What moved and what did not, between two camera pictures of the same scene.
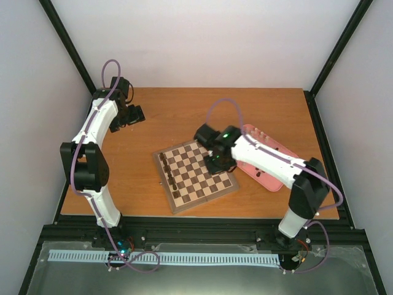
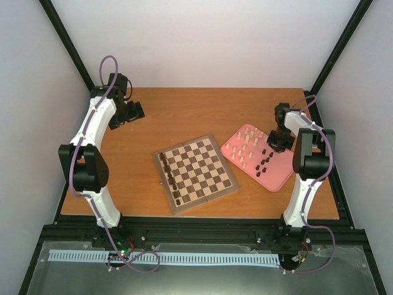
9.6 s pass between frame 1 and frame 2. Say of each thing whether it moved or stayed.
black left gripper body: stayed
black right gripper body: moved
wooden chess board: stayed
